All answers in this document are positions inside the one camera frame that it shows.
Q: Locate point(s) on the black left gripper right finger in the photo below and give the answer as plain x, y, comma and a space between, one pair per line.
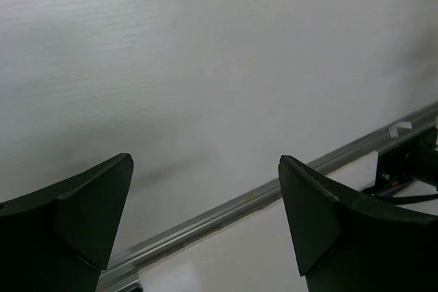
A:
345, 240

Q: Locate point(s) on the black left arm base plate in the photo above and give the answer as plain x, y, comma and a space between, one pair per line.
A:
398, 168

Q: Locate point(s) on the aluminium table rail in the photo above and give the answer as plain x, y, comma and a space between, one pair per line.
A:
122, 272

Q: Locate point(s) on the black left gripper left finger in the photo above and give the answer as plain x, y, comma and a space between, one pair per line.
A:
60, 238

